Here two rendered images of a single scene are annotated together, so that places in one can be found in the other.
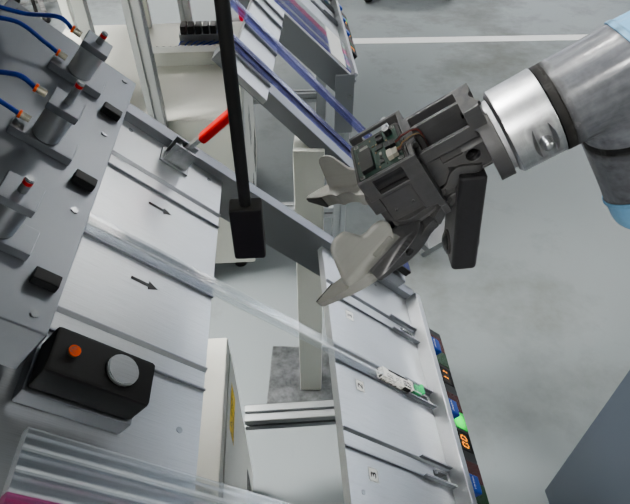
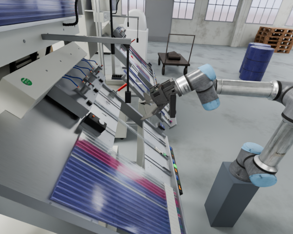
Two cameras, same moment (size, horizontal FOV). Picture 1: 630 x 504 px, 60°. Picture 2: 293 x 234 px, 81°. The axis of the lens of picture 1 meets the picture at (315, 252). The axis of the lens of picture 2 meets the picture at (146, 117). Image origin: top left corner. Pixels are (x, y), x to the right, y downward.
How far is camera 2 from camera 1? 0.29 m
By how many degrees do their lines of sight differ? 11
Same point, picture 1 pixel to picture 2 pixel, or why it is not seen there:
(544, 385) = (205, 176)
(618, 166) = (201, 94)
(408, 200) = (160, 99)
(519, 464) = (197, 197)
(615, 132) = (199, 87)
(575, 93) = (191, 79)
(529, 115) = (183, 82)
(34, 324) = (87, 108)
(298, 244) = (137, 119)
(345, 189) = (148, 100)
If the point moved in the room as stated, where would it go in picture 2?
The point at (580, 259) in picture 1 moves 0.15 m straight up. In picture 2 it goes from (217, 144) to (221, 134)
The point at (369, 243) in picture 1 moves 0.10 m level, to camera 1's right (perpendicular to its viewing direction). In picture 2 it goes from (151, 107) to (175, 108)
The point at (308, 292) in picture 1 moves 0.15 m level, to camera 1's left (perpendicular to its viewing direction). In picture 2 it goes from (140, 141) to (123, 140)
